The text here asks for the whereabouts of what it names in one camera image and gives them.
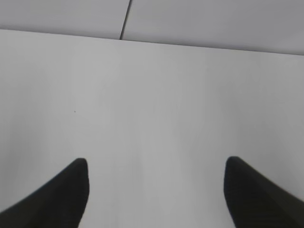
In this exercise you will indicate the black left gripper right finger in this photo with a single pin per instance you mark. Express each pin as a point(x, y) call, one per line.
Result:
point(254, 201)

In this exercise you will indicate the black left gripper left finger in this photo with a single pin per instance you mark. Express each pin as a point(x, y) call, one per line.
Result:
point(59, 203)

